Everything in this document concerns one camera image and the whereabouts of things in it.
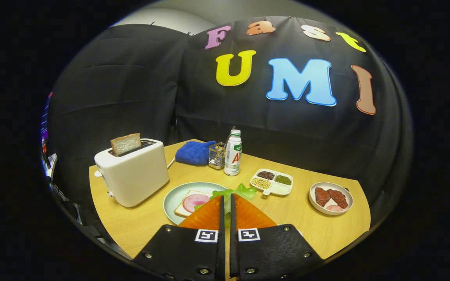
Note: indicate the pile of yellow soybeans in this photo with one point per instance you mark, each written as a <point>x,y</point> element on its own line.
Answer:
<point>261,183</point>

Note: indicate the toasted bread slice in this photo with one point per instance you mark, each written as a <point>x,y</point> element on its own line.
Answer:
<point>125,143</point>

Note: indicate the blue oven mitt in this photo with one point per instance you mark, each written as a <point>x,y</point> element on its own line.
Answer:
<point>193,153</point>

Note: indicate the brown wooden chopstick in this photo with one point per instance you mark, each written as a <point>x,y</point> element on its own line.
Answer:
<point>231,132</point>

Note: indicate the white bottle with green cap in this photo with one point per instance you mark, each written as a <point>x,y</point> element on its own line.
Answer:
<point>233,156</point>

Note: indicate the white bread slice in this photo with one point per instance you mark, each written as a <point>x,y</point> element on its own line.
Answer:
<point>182,210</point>

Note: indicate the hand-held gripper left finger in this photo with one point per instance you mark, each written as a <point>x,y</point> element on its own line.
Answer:
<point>221,234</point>

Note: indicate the pile of green beans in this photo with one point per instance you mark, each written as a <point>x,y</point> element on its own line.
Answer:
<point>283,180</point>

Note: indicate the green lettuce leaf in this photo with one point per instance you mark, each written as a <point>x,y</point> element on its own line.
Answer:
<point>240,192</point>

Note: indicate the white toaster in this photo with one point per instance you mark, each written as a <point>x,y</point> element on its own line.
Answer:
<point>135,175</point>

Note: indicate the light green plate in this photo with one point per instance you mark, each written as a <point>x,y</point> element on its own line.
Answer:
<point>174,197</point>

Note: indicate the black backdrop cloth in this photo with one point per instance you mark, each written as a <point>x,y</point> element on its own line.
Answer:
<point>131,97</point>

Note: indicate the round pink ham slice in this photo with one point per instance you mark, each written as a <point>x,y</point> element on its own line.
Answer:
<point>194,202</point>

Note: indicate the white divided dish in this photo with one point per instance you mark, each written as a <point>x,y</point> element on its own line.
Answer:
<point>275,189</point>

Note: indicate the red meat slice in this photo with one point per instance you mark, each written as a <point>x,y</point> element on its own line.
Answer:
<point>339,198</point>
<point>322,196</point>

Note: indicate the pile of dark red beans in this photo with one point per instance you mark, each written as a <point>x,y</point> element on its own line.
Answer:
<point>265,175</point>

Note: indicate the pink ham piece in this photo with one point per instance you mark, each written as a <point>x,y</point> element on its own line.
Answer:
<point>334,208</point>

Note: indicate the white round meat plate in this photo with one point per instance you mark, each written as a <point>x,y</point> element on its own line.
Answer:
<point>346,201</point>

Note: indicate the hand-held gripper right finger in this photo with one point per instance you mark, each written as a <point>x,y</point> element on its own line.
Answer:
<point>233,234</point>

